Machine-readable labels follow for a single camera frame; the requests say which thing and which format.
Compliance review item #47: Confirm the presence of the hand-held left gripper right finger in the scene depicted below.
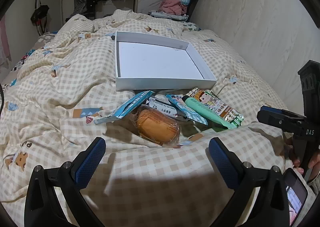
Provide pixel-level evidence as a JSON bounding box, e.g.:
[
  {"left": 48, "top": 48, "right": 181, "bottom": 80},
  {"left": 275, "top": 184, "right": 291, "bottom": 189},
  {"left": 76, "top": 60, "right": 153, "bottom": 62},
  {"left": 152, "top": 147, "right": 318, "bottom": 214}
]
[{"left": 209, "top": 138, "right": 291, "bottom": 227}]

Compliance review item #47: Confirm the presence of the folded grey white cloth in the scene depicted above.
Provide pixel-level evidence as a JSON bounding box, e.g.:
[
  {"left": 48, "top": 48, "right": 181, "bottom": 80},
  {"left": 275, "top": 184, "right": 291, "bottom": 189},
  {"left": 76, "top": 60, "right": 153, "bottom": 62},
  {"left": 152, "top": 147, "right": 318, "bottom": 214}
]
[{"left": 148, "top": 10, "right": 188, "bottom": 21}]

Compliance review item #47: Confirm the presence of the white black cookie packet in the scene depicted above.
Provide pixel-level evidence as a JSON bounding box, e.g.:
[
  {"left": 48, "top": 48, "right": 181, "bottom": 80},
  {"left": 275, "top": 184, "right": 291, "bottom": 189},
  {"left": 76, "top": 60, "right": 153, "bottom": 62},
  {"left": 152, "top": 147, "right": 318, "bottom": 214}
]
[{"left": 146, "top": 97, "right": 179, "bottom": 118}]

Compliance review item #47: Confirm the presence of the dark chair with zebra cloth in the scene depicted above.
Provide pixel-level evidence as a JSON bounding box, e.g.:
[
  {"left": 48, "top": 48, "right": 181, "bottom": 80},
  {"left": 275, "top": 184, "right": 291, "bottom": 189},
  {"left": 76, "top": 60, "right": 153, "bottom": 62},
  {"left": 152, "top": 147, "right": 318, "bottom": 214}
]
[{"left": 65, "top": 0, "right": 97, "bottom": 23}]

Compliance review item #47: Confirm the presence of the pink lace curtain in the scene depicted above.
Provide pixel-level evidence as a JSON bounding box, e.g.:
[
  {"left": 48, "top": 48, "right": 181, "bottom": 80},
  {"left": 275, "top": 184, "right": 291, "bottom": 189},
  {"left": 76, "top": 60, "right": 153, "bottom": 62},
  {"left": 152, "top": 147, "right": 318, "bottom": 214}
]
[{"left": 0, "top": 15, "right": 12, "bottom": 68}]

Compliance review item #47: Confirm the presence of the green cream tube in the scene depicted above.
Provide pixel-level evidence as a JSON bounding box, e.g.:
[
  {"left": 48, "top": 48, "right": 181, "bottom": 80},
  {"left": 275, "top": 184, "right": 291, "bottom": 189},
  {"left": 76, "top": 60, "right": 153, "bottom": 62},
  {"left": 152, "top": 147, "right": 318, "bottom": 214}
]
[{"left": 184, "top": 95, "right": 237, "bottom": 129}]

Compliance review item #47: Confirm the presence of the black cable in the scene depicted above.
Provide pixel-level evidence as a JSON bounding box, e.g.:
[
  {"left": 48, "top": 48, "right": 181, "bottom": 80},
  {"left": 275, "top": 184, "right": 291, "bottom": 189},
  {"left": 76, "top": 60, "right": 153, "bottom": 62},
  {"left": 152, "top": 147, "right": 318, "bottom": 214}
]
[{"left": 0, "top": 83, "right": 6, "bottom": 115}]

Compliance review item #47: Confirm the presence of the blue cartoon lollipop packet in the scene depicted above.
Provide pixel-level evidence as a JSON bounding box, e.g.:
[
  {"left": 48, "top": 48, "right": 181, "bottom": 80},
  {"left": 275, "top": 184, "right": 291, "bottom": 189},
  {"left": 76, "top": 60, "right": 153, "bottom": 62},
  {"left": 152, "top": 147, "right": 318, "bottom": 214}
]
[{"left": 165, "top": 94, "right": 208, "bottom": 125}]

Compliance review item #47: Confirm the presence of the pink clothes pile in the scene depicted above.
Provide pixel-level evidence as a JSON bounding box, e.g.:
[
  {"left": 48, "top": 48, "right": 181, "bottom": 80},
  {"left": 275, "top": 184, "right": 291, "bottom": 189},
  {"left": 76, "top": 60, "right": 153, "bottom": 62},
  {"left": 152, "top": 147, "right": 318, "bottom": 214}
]
[{"left": 159, "top": 0, "right": 187, "bottom": 15}]

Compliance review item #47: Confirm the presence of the smartphone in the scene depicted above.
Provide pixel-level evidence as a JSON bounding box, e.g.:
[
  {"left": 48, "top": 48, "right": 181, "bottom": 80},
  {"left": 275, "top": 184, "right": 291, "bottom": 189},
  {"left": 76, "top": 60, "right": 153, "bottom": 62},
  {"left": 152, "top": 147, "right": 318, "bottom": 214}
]
[{"left": 282, "top": 168, "right": 308, "bottom": 226}]

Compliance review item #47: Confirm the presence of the checked bear print duvet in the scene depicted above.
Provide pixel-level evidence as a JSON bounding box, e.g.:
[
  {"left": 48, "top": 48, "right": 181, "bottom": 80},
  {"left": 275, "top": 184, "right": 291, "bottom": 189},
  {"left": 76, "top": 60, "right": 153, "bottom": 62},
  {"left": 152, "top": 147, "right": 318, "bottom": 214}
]
[{"left": 0, "top": 9, "right": 316, "bottom": 227}]

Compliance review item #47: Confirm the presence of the bread bun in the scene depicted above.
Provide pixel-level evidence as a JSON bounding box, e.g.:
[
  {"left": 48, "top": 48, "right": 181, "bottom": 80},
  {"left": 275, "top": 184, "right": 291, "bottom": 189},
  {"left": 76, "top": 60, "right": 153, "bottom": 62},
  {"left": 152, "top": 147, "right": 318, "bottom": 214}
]
[{"left": 135, "top": 107, "right": 180, "bottom": 145}]

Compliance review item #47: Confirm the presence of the heart print pillow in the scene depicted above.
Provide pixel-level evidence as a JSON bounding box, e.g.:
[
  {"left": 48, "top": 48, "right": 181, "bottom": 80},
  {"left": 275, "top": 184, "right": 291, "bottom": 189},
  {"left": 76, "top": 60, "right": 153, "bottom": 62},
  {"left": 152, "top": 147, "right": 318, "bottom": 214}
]
[{"left": 182, "top": 21, "right": 200, "bottom": 32}]

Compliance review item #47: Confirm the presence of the person's right hand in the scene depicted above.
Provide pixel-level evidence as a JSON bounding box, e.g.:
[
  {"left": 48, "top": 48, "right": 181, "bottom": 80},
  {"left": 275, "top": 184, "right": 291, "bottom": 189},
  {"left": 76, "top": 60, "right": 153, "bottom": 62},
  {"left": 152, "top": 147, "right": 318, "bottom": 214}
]
[{"left": 291, "top": 147, "right": 320, "bottom": 175}]

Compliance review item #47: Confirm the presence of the green cartoon lollipop packet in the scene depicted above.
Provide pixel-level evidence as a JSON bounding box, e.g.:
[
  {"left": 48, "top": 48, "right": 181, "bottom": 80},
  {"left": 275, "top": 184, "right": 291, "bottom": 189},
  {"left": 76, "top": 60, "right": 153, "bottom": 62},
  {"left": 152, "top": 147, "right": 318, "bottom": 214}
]
[{"left": 224, "top": 113, "right": 245, "bottom": 127}]

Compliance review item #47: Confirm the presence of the white cardboard box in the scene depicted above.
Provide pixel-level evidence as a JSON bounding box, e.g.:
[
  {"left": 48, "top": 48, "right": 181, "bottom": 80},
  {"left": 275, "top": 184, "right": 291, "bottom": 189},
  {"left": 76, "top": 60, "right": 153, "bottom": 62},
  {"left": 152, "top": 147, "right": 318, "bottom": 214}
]
[{"left": 115, "top": 31, "right": 217, "bottom": 91}]

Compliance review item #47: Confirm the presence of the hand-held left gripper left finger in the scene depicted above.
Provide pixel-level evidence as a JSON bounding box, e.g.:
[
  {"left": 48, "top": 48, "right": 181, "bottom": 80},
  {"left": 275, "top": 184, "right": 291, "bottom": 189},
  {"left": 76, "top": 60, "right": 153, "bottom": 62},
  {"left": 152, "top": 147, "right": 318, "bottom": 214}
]
[{"left": 24, "top": 137, "right": 110, "bottom": 227}]

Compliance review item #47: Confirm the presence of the cartoon printed bed sheet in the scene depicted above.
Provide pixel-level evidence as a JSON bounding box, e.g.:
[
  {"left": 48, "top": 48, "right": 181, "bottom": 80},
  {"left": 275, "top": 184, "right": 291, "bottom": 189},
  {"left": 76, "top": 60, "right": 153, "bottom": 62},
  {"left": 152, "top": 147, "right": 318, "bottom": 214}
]
[{"left": 11, "top": 49, "right": 35, "bottom": 72}]

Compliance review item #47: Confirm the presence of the blue striped snack packet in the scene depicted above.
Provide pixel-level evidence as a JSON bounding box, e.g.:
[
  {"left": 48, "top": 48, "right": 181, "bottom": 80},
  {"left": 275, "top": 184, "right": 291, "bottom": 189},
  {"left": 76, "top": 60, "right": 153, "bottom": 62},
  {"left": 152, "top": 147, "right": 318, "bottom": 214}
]
[{"left": 94, "top": 90, "right": 155, "bottom": 125}]

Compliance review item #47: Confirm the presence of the black headboard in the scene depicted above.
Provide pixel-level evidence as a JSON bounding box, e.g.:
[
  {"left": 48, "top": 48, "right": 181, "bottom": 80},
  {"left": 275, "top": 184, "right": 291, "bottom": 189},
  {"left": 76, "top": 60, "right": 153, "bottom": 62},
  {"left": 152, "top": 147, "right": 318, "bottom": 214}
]
[{"left": 186, "top": 0, "right": 202, "bottom": 22}]

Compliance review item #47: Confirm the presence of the brown cartoon lollipop packet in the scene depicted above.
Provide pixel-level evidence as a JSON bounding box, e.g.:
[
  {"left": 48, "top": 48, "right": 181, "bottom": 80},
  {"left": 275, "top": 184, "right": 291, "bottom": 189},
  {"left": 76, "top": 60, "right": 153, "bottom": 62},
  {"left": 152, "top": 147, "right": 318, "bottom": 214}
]
[{"left": 187, "top": 87, "right": 242, "bottom": 124}]

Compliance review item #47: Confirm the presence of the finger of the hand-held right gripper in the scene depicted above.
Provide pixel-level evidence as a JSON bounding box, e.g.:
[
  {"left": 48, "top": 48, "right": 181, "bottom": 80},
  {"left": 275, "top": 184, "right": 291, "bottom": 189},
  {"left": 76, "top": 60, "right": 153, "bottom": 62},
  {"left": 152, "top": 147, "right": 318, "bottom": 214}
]
[
  {"left": 261, "top": 106, "right": 306, "bottom": 119},
  {"left": 257, "top": 107, "right": 304, "bottom": 134}
]

